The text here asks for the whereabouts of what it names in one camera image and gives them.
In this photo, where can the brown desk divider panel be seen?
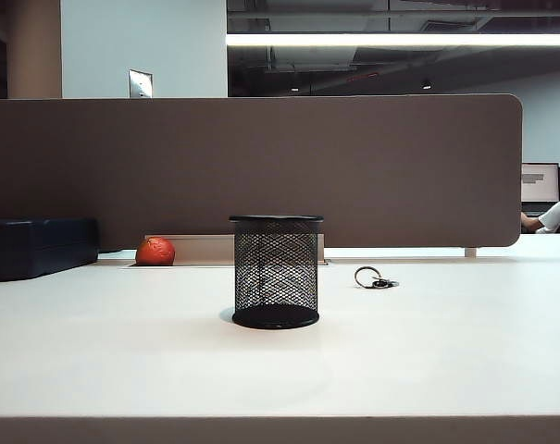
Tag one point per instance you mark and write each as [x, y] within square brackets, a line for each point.
[168, 162]

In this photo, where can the orange fruit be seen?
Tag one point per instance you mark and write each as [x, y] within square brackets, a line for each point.
[155, 251]

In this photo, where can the dark blue box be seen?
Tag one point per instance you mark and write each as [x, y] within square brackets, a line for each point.
[34, 250]

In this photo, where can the computer monitor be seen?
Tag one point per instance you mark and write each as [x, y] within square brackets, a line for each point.
[538, 185]

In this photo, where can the person's foot in white sock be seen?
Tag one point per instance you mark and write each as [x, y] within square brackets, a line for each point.
[555, 215]

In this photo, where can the white divider support bracket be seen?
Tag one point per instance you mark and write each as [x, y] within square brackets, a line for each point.
[470, 252]

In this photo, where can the silver wall plate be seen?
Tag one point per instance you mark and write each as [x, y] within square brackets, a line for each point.
[140, 83]

